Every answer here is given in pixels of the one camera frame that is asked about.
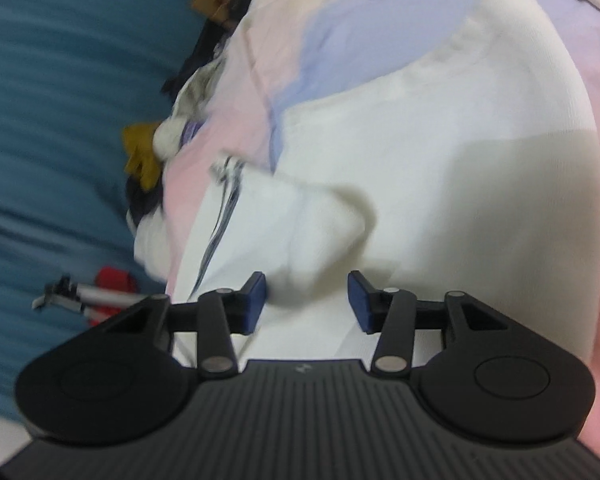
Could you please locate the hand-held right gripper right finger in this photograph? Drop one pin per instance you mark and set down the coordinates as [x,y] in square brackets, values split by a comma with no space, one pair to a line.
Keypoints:
[359,303]

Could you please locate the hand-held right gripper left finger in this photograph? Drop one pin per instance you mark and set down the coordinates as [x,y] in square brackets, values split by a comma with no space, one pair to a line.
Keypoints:
[254,301]

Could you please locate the white garment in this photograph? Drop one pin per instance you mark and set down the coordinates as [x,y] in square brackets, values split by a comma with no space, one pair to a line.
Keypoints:
[380,170]

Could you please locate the mustard yellow cloth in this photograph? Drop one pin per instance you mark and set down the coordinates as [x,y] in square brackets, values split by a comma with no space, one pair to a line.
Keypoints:
[141,156]

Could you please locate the white fluffy ball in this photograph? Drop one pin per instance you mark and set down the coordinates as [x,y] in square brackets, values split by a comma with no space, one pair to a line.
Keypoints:
[168,135]

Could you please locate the blue curtain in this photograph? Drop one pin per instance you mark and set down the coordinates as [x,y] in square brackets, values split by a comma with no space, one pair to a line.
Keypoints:
[60,160]

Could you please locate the pastel pink and lilac bedsheet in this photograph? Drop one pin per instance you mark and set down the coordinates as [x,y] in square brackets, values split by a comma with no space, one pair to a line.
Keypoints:
[300,55]

